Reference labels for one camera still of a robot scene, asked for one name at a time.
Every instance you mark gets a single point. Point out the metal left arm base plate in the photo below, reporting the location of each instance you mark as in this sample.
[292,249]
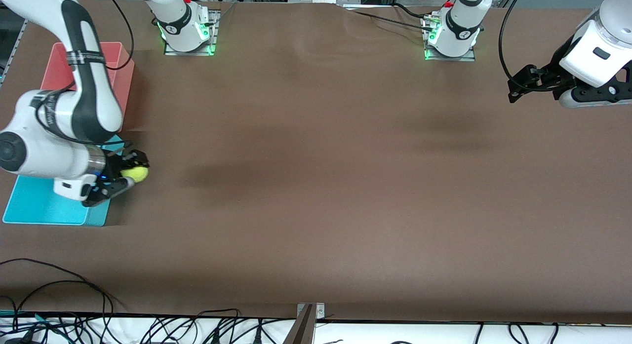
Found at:
[452,58]

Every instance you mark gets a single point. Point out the pink plastic bin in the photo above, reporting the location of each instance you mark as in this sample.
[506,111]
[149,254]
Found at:
[126,82]

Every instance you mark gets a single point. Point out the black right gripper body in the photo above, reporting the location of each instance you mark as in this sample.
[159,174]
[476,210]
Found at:
[115,165]

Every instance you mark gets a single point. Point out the small metal table bracket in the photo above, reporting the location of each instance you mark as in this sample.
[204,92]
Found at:
[318,310]

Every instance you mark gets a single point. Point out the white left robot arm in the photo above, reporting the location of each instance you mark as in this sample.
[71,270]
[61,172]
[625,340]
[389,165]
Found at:
[461,18]

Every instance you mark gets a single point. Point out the aluminium table edge rail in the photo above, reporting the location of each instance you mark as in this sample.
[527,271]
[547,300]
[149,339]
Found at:
[19,38]

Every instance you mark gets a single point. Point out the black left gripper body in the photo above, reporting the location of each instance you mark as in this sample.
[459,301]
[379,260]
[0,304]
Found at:
[547,73]

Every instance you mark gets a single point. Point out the yellow tennis ball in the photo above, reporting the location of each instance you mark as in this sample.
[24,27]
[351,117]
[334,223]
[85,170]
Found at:
[136,174]

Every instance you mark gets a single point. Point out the blue plastic bin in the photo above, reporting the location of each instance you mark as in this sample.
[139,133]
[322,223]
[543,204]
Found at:
[34,206]

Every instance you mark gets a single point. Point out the grey aluminium profile bar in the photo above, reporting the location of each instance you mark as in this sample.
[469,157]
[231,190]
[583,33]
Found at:
[301,331]

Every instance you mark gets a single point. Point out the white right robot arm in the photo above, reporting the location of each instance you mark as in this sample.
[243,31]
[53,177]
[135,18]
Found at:
[29,151]

